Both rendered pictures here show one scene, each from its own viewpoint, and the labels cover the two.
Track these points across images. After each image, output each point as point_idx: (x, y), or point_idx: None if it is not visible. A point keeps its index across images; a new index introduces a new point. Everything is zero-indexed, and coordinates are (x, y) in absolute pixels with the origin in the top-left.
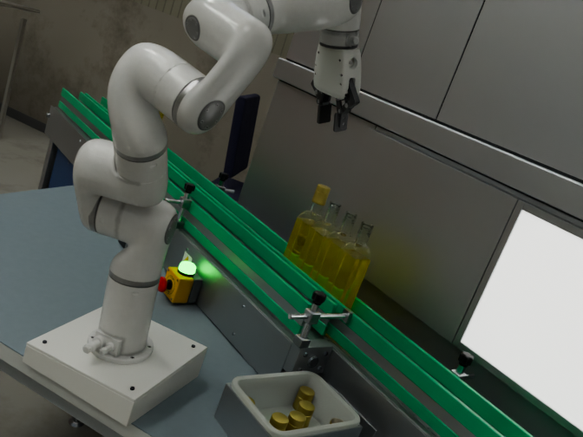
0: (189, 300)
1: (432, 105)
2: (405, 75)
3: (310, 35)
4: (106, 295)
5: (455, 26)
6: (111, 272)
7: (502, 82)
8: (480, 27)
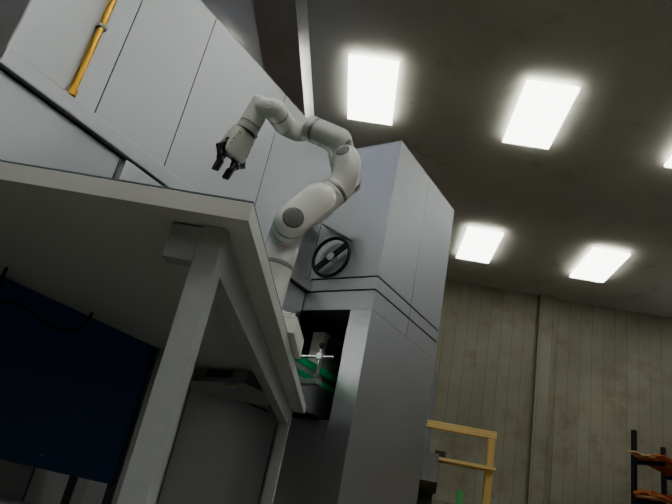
0: None
1: (160, 157)
2: (141, 129)
3: (41, 44)
4: (284, 280)
5: (171, 112)
6: (290, 265)
7: (197, 159)
8: (184, 120)
